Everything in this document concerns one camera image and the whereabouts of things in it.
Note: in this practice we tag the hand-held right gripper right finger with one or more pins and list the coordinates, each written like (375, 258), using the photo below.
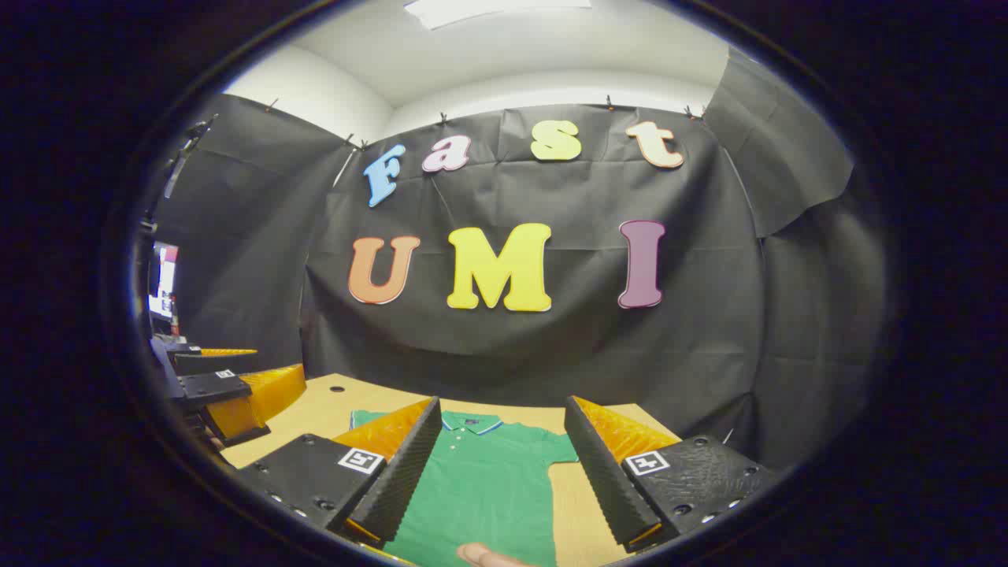
(598, 472)

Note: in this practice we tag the green T-shirt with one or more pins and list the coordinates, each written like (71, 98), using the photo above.
(488, 488)

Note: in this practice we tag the computer monitor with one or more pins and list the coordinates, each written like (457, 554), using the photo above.
(164, 276)

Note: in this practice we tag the black backdrop cloth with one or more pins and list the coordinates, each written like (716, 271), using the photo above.
(551, 346)

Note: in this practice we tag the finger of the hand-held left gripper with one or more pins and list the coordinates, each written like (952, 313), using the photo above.
(213, 362)
(213, 387)

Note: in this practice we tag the small red bottle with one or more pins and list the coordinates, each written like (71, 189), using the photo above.
(174, 315)

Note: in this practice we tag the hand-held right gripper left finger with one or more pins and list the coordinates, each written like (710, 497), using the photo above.
(405, 465)

